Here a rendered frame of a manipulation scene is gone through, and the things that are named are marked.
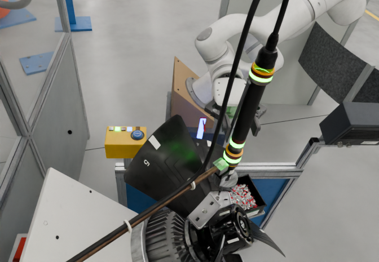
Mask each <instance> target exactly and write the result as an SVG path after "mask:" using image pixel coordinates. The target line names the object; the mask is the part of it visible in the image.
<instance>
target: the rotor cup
mask: <svg viewBox="0 0 379 262"><path fill-rule="evenodd" d="M228 210H229V211H230V212H229V213H226V214H224V215H221V216H220V215H219V214H220V213H223V212H225V211H228ZM240 220H241V221H243V223H244V228H242V226H241V224H240ZM222 233H224V236H225V239H224V244H223V245H224V249H223V252H222V254H224V255H228V254H231V253H234V252H238V251H241V250H244V249H246V248H250V247H251V246H252V245H253V239H254V238H253V231H252V227H251V224H250V221H249V219H248V217H247V215H246V213H245V211H244V210H243V208H242V207H241V206H240V205H239V204H237V203H232V204H230V205H227V206H224V207H221V208H219V210H218V211H217V212H216V213H215V214H214V215H213V216H212V217H211V218H210V220H209V221H208V222H207V223H206V224H205V225H204V226H203V227H202V228H201V229H200V230H197V228H196V227H195V226H194V225H193V224H192V223H191V222H190V234H191V239H192V243H193V246H194V248H195V250H196V252H197V254H198V256H199V257H200V259H201V260H202V261H203V262H210V259H211V256H210V255H209V252H210V250H211V249H213V250H215V248H216V246H217V244H218V242H219V239H220V237H221V235H222ZM235 238H238V239H239V240H238V241H235V242H232V243H228V241H230V240H232V239H235Z"/></svg>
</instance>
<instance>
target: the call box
mask: <svg viewBox="0 0 379 262"><path fill-rule="evenodd" d="M109 127H114V130H113V131H109ZM116 127H120V130H119V131H115V128H116ZM122 127H123V126H108V127H107V131H106V136H105V143H104V146H105V154H106V158H134V157H135V155H136V154H137V152H138V151H139V149H140V148H141V147H142V145H143V144H144V143H145V142H146V137H147V128H146V127H140V131H142V133H143V136H142V137H141V138H140V139H135V138H133V132H134V131H136V130H135V128H136V127H132V131H127V128H128V127H126V131H121V128H122Z"/></svg>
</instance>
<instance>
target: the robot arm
mask: <svg viewBox="0 0 379 262"><path fill-rule="evenodd" d="M281 4H282V3H281ZM281 4H279V5H278V6H277V7H275V8H274V9H273V10H271V11H270V12H269V13H267V14H266V15H264V16H261V17H258V16H254V17H253V20H252V23H251V26H250V29H249V32H248V36H247V38H246V41H245V45H244V48H243V50H244V51H245V53H246V54H247V55H248V57H249V58H250V60H251V61H252V63H253V62H255V59H256V57H257V55H258V51H259V50H260V49H261V48H262V47H263V46H264V45H266V43H267V40H268V37H269V35H270V34H271V33H272V32H273V30H274V27H275V24H276V21H277V17H278V15H279V11H280V8H281ZM366 6H367V1H366V0H289V2H288V6H287V9H286V12H285V15H284V18H283V22H282V24H281V27H280V30H279V33H278V34H279V41H278V43H277V45H278V44H280V43H282V42H283V41H288V40H291V39H293V38H295V37H297V36H299V35H300V34H302V33H303V32H304V31H306V30H307V29H308V28H309V27H310V26H311V25H312V23H313V22H314V20H315V19H317V18H318V17H319V16H321V15H322V14H324V13H325V12H327V14H328V15H329V17H330V18H331V19H332V20H333V22H335V23H336V24H338V25H340V26H347V25H350V24H353V23H354V22H356V21H358V20H359V19H360V18H361V17H362V16H363V14H364V12H365V9H366ZM246 17H247V14H230V15H227V16H224V17H222V18H221V19H219V20H217V21H216V22H214V23H213V24H212V25H210V26H208V27H207V28H206V29H204V30H203V31H202V32H201V33H200V34H199V35H198V36H197V37H196V39H195V46H196V48H197V50H198V52H199V54H200V55H201V57H202V58H203V60H204V62H205V63H206V65H207V67H208V69H209V71H208V72H207V73H205V74H204V75H203V76H202V77H200V78H199V79H198V80H197V79H195V78H193V77H188V78H187V79H186V81H185V85H186V89H187V92H188V94H189V96H190V97H191V99H192V100H193V101H194V102H195V103H196V104H197V105H198V106H199V107H200V108H201V109H203V110H204V111H205V112H207V113H209V114H211V116H212V117H214V118H215V119H217V120H218V117H219V114H220V111H221V107H222V103H223V99H224V95H225V92H226V88H227V84H228V80H229V77H230V73H231V69H232V65H233V61H234V58H235V52H234V50H233V47H232V45H231V44H230V43H229V42H228V41H227V40H228V39H229V38H231V37H232V36H234V35H236V34H239V33H240V35H239V40H240V37H241V34H242V31H243V27H244V24H245V20H246ZM276 49H277V53H278V57H277V60H276V63H275V67H274V68H275V72H274V74H275V73H277V72H278V71H279V70H280V69H281V68H282V66H283V63H284V58H283V56H282V54H281V52H280V51H279V49H278V48H277V46H276ZM252 63H246V62H244V61H242V60H241V59H240V62H239V66H238V68H237V72H236V75H235V79H234V82H233V86H232V90H231V93H230V97H229V100H228V104H227V108H226V111H225V114H224V117H223V121H222V125H221V127H222V131H224V133H225V136H229V134H230V131H231V124H230V119H229V118H233V117H234V115H235V112H236V109H237V106H238V104H239V101H240V99H241V96H242V94H243V90H244V88H245V85H246V81H245V80H243V78H244V77H247V76H248V75H249V72H250V69H251V66H252ZM266 110H267V108H266V107H265V106H263V105H262V104H260V103H259V106H258V109H257V111H256V114H255V116H254V119H253V121H252V125H251V127H250V128H251V131H252V134H253V136H255V137H256V136H257V134H258V132H259V131H260V130H261V125H260V123H259V119H260V118H261V116H262V115H264V114H265V112H266Z"/></svg>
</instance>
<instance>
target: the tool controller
mask: <svg viewBox="0 0 379 262"><path fill-rule="evenodd" d="M319 126H320V129H321V133H322V136H323V139H324V141H325V145H337V146H338V148H341V147H343V146H344V145H345V146H346V147H347V148H350V147H352V145H379V103H356V102H342V103H341V104H340V105H339V106H338V107H337V108H336V109H335V110H333V111H332V112H331V113H330V114H329V115H328V116H327V117H326V118H325V119H324V120H323V121H321V122H320V123H319Z"/></svg>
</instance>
